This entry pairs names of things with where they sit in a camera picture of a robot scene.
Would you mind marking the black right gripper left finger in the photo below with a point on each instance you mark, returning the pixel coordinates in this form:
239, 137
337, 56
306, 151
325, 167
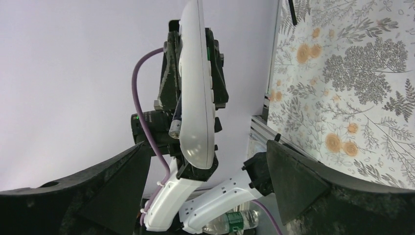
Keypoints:
101, 200

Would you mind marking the floral patterned table mat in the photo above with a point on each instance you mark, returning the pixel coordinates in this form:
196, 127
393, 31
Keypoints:
343, 86

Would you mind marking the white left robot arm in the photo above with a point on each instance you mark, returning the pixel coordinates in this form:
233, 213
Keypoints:
180, 207

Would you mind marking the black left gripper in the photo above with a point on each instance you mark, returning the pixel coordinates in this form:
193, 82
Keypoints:
188, 107

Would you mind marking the clear plastic water bottle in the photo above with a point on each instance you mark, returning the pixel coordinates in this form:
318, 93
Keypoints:
232, 222

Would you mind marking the small black battery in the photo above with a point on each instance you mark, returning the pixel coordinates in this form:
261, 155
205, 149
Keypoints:
176, 122

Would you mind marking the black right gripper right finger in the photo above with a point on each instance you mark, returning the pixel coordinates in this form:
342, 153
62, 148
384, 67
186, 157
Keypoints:
314, 199

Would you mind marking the white air conditioner remote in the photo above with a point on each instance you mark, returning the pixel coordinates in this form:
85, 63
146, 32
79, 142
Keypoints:
197, 128

